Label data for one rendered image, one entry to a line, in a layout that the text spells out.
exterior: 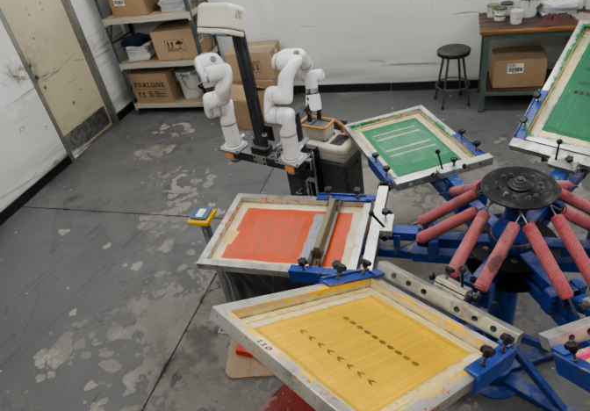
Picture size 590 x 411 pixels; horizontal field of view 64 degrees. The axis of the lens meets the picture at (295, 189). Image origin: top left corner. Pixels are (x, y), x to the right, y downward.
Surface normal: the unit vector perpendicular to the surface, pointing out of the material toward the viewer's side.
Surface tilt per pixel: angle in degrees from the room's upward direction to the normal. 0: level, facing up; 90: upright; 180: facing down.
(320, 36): 90
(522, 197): 0
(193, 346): 0
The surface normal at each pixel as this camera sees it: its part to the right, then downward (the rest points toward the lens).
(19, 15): 0.95, 0.04
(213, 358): -0.15, -0.81
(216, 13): -0.55, 0.14
